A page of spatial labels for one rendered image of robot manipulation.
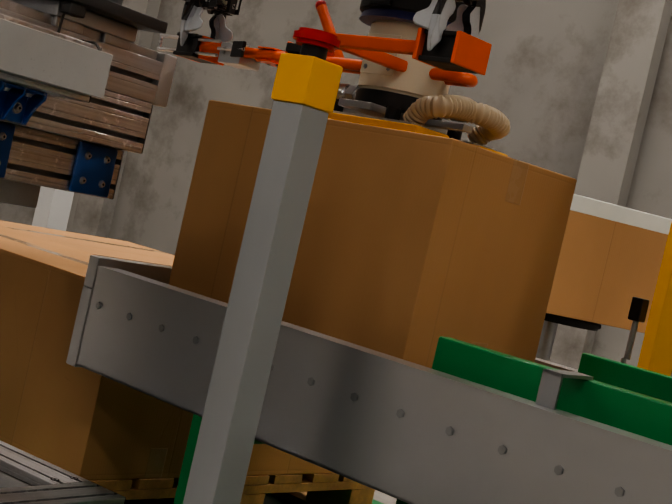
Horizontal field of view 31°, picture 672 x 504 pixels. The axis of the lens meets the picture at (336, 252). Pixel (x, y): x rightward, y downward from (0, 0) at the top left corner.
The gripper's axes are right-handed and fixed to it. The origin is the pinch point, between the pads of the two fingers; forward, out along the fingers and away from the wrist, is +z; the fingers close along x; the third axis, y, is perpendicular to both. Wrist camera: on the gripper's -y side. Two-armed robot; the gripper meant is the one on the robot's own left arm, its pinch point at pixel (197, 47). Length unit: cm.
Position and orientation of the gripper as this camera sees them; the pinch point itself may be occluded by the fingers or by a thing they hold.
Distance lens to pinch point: 274.9
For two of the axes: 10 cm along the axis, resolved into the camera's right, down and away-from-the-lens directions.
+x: 6.5, 1.2, 7.5
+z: -2.2, 9.7, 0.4
